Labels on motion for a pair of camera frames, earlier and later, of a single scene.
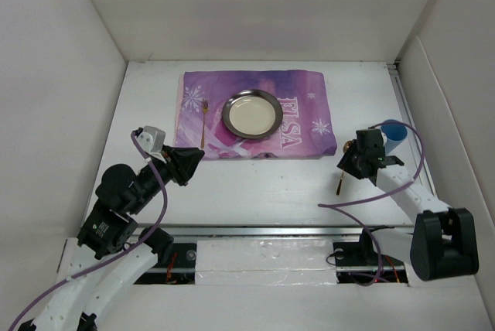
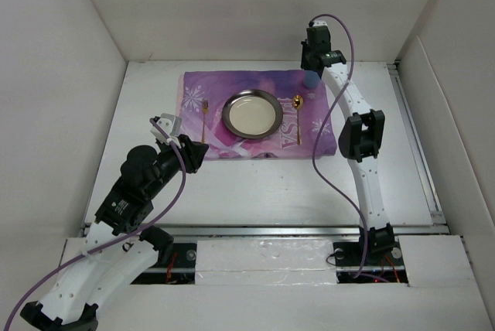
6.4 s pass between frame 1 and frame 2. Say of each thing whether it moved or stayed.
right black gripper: moved
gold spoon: moved
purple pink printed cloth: stayed
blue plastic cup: moved
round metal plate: stayed
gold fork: stayed
